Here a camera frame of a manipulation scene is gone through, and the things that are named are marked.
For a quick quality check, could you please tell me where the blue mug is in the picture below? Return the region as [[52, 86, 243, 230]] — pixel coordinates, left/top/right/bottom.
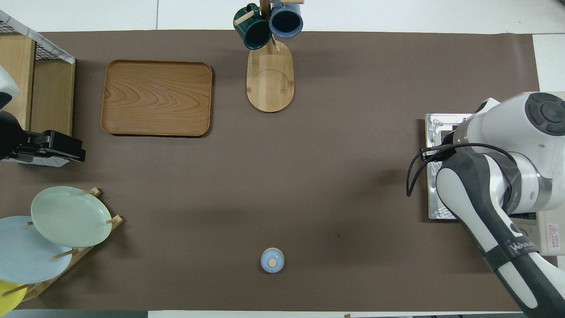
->
[[268, 0, 304, 39]]

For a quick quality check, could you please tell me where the black wire basket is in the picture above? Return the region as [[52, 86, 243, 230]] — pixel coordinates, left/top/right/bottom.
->
[[0, 10, 75, 64]]

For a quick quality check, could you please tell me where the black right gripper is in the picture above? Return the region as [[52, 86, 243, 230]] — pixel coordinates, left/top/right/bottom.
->
[[422, 148, 455, 160]]

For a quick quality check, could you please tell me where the brown table mat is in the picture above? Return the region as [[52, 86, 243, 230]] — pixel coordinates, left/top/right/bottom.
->
[[0, 29, 541, 312]]

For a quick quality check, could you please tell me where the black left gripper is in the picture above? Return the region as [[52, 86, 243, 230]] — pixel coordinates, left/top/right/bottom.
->
[[0, 111, 87, 163]]

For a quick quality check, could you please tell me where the dark green mug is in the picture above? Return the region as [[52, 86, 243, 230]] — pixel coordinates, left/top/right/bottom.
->
[[233, 4, 273, 50]]

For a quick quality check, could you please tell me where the wooden plate rack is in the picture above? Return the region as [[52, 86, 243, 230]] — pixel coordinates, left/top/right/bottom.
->
[[20, 187, 124, 303]]

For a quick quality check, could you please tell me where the white grey patterned cloth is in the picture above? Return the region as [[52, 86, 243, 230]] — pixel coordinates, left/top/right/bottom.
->
[[0, 9, 75, 65]]

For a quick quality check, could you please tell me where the pale green plate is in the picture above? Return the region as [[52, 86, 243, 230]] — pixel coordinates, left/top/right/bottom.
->
[[30, 186, 113, 248]]

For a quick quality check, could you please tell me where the yellow plate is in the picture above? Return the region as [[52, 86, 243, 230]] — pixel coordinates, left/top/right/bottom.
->
[[0, 279, 27, 316]]

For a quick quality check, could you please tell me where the small blue wooden-knob bell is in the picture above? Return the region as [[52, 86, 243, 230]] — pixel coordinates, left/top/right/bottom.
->
[[260, 247, 285, 273]]

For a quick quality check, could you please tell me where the wooden mug tree stand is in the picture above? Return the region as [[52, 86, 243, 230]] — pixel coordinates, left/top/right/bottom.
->
[[234, 0, 305, 114]]

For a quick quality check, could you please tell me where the wooden serving tray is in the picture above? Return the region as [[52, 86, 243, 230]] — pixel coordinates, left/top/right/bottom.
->
[[101, 60, 213, 137]]

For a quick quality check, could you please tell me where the wooden two-step shelf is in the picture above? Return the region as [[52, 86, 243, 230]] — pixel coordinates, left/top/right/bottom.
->
[[0, 33, 76, 136]]

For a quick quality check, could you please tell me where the light blue plate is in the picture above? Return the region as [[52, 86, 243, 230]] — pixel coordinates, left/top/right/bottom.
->
[[0, 216, 73, 284]]

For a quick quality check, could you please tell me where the toaster oven door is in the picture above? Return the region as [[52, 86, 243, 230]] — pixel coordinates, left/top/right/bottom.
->
[[425, 113, 479, 220]]

